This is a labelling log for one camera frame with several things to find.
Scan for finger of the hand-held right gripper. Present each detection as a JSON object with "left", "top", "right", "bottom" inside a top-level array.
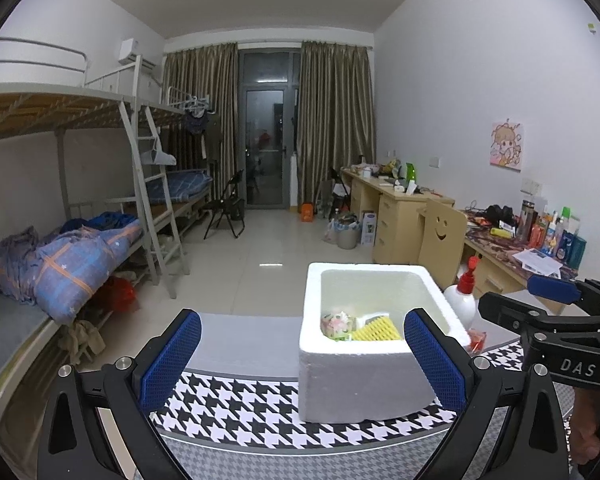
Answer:
[
  {"left": 526, "top": 274, "right": 600, "bottom": 314},
  {"left": 478, "top": 290, "right": 600, "bottom": 336}
]

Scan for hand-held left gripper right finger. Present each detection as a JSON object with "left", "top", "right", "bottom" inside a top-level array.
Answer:
[{"left": 403, "top": 308, "right": 573, "bottom": 480}]

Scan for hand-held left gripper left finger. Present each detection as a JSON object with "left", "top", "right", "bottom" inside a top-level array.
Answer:
[{"left": 36, "top": 308, "right": 203, "bottom": 480}]

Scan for yellow ribbed sponge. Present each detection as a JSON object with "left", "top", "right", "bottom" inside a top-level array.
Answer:
[{"left": 351, "top": 316, "right": 404, "bottom": 342}]

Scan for white foam box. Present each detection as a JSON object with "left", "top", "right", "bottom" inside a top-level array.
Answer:
[{"left": 298, "top": 261, "right": 472, "bottom": 423}]

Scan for green printed plastic packet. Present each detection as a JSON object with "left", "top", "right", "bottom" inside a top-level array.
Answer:
[{"left": 321, "top": 311, "right": 356, "bottom": 342}]

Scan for person's right hand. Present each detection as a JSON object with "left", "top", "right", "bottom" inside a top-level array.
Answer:
[{"left": 571, "top": 389, "right": 600, "bottom": 477}]

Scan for printed paper sheets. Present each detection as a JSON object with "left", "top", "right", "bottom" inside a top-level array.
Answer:
[{"left": 511, "top": 247, "right": 563, "bottom": 278}]

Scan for white pump bottle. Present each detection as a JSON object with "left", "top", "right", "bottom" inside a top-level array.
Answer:
[{"left": 442, "top": 256, "right": 481, "bottom": 328}]

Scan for light wooden desk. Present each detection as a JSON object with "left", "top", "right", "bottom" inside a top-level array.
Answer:
[
  {"left": 341, "top": 167, "right": 456, "bottom": 263},
  {"left": 462, "top": 210, "right": 579, "bottom": 306}
]

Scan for row of toiletry bottles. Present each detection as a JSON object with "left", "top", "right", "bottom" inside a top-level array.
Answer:
[{"left": 515, "top": 199, "right": 588, "bottom": 268}]

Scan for red plastic bag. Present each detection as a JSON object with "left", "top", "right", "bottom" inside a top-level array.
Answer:
[{"left": 97, "top": 277, "right": 138, "bottom": 313}]

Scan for houndstooth patterned tablecloth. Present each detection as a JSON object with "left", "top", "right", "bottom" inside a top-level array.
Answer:
[{"left": 95, "top": 312, "right": 576, "bottom": 480}]

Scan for black pouch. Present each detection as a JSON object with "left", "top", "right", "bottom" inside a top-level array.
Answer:
[{"left": 484, "top": 204, "right": 518, "bottom": 226}]

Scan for beige crumpled cloth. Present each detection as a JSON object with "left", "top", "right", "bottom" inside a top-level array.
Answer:
[{"left": 57, "top": 320, "right": 107, "bottom": 364}]

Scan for wooden smiley chair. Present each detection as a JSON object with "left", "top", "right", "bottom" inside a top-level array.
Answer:
[{"left": 417, "top": 197, "right": 468, "bottom": 291}]

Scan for blue star quilt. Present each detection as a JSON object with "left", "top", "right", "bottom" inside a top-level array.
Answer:
[{"left": 0, "top": 212, "right": 146, "bottom": 325}]

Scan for white cardboard carton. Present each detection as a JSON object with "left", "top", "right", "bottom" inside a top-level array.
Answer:
[{"left": 361, "top": 210, "right": 377, "bottom": 247}]

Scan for white bunk ladder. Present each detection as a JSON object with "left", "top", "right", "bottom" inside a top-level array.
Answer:
[{"left": 120, "top": 55, "right": 191, "bottom": 301}]

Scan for grey waste bin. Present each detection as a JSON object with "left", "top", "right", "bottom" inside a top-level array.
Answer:
[{"left": 324, "top": 212, "right": 361, "bottom": 250}]

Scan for white metal bunk bed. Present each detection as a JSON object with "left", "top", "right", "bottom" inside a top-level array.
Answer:
[
  {"left": 0, "top": 37, "right": 191, "bottom": 441},
  {"left": 140, "top": 85, "right": 217, "bottom": 241}
]

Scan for blue checked mattress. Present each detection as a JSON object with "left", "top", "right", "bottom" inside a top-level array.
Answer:
[{"left": 145, "top": 169, "right": 213, "bottom": 199}]

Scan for pile of desk clutter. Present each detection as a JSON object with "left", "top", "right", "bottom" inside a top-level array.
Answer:
[{"left": 350, "top": 157, "right": 406, "bottom": 191}]

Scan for white clothes hanger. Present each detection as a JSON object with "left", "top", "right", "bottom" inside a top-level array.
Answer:
[{"left": 140, "top": 135, "right": 177, "bottom": 166}]

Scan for dark hanging clothes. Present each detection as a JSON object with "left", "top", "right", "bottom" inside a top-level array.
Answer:
[{"left": 182, "top": 107, "right": 223, "bottom": 161}]

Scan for glass balcony door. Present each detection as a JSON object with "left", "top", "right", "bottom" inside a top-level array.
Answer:
[{"left": 237, "top": 50, "right": 302, "bottom": 209}]

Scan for brown curtain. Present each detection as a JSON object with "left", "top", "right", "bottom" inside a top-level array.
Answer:
[
  {"left": 300, "top": 40, "right": 377, "bottom": 206},
  {"left": 162, "top": 42, "right": 241, "bottom": 201}
]

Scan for white air conditioner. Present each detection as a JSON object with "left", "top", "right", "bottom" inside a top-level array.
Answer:
[{"left": 119, "top": 38, "right": 157, "bottom": 68}]

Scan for cartoon wall poster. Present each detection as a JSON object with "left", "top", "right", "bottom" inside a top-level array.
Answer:
[{"left": 488, "top": 119, "right": 525, "bottom": 173}]

